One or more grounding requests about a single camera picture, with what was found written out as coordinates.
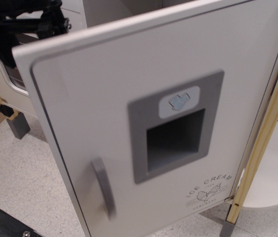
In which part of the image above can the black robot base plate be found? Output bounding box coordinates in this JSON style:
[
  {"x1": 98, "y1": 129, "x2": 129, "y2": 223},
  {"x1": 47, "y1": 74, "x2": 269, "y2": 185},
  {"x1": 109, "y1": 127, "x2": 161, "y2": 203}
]
[{"x1": 0, "y1": 209, "x2": 42, "y2": 237}]

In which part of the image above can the white toy fridge door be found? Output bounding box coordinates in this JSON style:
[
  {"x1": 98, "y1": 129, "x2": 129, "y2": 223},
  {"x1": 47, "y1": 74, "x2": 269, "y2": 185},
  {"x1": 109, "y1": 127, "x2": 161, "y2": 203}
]
[{"x1": 13, "y1": 0, "x2": 278, "y2": 237}]

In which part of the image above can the white round table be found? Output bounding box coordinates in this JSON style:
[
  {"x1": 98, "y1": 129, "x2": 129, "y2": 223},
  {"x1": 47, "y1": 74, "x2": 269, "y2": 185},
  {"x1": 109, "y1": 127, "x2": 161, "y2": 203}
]
[{"x1": 243, "y1": 123, "x2": 278, "y2": 209}]

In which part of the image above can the grey fridge door handle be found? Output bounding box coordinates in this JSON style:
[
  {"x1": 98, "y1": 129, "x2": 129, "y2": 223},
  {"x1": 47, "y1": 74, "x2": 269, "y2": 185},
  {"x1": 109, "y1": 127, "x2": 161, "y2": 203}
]
[{"x1": 91, "y1": 157, "x2": 117, "y2": 221}]

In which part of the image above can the light wooden corner post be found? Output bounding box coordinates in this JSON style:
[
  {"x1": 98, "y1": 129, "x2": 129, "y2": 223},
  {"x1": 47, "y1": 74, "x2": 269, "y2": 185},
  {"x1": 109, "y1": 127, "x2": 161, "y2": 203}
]
[{"x1": 226, "y1": 80, "x2": 278, "y2": 225}]

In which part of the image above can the grey post foot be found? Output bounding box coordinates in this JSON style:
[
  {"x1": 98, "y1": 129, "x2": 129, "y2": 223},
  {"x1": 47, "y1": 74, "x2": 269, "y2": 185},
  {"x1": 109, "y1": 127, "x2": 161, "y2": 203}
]
[
  {"x1": 219, "y1": 221, "x2": 235, "y2": 237},
  {"x1": 6, "y1": 113, "x2": 31, "y2": 139}
]

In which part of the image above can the grey left post foot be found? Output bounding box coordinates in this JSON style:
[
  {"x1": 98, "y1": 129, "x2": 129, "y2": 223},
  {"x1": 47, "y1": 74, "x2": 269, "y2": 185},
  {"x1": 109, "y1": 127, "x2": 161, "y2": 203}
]
[{"x1": 6, "y1": 113, "x2": 31, "y2": 139}]

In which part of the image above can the white toy oven door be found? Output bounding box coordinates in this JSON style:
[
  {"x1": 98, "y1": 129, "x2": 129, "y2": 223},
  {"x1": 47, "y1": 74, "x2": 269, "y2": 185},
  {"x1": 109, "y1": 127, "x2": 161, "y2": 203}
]
[{"x1": 0, "y1": 0, "x2": 86, "y2": 115}]

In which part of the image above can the grey right post foot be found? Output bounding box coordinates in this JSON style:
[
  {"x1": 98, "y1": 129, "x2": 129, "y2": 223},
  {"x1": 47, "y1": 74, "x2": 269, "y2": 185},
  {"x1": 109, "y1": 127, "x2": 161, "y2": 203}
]
[{"x1": 219, "y1": 221, "x2": 235, "y2": 237}]

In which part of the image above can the black clamp knob left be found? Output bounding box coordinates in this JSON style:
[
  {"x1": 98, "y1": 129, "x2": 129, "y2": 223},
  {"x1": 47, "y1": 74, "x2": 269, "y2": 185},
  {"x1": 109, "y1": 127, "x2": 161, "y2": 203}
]
[{"x1": 0, "y1": 104, "x2": 14, "y2": 118}]

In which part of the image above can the grey ice dispenser panel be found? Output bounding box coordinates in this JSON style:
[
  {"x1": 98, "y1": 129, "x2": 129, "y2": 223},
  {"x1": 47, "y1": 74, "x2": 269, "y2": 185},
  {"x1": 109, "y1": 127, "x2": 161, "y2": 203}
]
[{"x1": 128, "y1": 70, "x2": 225, "y2": 184}]

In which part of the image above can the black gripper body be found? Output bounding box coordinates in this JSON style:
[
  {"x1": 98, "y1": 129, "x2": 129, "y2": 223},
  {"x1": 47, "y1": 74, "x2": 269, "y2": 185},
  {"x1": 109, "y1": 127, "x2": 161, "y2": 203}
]
[{"x1": 0, "y1": 0, "x2": 71, "y2": 34}]

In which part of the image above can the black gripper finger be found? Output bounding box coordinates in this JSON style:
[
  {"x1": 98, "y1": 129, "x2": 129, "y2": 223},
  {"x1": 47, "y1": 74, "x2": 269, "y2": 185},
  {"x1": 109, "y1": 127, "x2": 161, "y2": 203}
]
[
  {"x1": 0, "y1": 29, "x2": 17, "y2": 68},
  {"x1": 37, "y1": 13, "x2": 55, "y2": 40}
]

